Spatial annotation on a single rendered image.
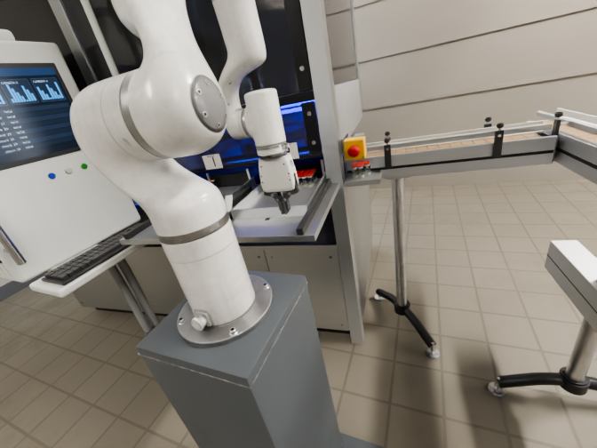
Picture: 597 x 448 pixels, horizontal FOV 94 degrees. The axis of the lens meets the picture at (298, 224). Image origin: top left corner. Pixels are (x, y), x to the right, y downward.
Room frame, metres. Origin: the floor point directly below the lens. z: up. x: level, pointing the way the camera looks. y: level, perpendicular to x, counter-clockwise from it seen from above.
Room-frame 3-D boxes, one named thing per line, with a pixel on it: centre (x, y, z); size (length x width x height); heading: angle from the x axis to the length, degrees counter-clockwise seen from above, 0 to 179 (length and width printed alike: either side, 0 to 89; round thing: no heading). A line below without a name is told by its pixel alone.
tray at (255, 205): (0.97, 0.03, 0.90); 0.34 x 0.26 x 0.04; 159
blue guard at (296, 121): (1.39, 0.76, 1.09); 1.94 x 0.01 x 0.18; 68
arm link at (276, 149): (0.77, 0.03, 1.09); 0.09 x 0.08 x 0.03; 68
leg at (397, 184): (1.08, -0.44, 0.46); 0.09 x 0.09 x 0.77; 68
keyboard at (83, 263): (0.99, 0.74, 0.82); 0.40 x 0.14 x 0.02; 152
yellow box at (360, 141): (1.00, -0.26, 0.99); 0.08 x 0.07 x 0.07; 158
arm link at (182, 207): (0.46, 0.20, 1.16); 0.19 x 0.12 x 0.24; 66
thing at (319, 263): (1.84, 0.58, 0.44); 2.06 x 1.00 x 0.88; 68
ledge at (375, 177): (1.04, -0.29, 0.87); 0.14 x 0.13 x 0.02; 158
